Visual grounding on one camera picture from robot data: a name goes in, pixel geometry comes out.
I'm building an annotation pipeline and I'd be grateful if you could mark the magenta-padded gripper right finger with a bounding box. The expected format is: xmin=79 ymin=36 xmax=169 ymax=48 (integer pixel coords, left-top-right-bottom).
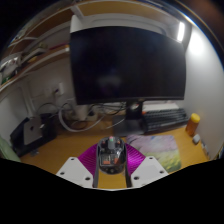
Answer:
xmin=123 ymin=143 xmax=170 ymax=189

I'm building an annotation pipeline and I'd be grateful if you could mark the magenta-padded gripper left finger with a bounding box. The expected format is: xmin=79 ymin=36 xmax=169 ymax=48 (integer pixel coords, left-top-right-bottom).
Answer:
xmin=55 ymin=143 xmax=101 ymax=189

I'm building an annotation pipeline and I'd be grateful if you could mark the transparent computer mouse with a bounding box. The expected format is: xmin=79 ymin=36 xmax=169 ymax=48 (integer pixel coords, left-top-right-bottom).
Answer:
xmin=96 ymin=135 xmax=128 ymax=175

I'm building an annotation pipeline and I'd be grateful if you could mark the landscape print mouse pad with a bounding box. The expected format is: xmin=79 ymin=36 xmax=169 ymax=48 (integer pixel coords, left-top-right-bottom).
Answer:
xmin=125 ymin=134 xmax=182 ymax=174

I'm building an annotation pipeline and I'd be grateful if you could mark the black box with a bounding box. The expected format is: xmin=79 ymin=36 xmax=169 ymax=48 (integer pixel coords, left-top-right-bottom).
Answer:
xmin=9 ymin=113 xmax=58 ymax=158

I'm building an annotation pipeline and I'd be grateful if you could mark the white charger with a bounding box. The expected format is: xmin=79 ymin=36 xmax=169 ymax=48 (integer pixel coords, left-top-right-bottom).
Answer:
xmin=74 ymin=104 xmax=89 ymax=121

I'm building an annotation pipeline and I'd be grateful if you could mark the black keyboard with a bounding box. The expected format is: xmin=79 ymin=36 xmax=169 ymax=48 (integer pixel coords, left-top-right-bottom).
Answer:
xmin=141 ymin=107 xmax=190 ymax=135

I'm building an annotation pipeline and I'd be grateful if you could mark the silver mini computer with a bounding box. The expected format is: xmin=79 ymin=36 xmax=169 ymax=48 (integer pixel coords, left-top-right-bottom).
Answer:
xmin=22 ymin=115 xmax=44 ymax=147

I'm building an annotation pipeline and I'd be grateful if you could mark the small grey object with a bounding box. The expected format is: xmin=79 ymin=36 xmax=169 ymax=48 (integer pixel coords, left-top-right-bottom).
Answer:
xmin=192 ymin=133 xmax=202 ymax=145

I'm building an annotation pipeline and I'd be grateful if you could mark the orange container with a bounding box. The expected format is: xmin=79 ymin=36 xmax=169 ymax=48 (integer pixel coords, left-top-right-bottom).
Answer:
xmin=185 ymin=112 xmax=202 ymax=138

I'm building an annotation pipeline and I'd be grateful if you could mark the black computer monitor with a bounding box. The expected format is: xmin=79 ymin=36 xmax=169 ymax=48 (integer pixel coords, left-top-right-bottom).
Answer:
xmin=69 ymin=25 xmax=188 ymax=138

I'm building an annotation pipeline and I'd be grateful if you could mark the white light bar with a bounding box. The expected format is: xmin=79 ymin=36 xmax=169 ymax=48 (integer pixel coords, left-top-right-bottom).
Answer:
xmin=176 ymin=21 xmax=186 ymax=43

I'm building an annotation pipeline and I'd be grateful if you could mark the white cable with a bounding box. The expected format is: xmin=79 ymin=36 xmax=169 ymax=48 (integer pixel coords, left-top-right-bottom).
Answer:
xmin=58 ymin=105 xmax=113 ymax=133

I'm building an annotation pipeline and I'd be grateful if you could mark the black cable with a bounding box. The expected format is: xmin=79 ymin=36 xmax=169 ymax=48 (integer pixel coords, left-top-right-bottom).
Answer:
xmin=35 ymin=99 xmax=79 ymax=118

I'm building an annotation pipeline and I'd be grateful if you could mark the white wall socket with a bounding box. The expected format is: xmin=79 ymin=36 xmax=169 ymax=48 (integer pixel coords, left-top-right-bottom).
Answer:
xmin=53 ymin=82 xmax=66 ymax=98

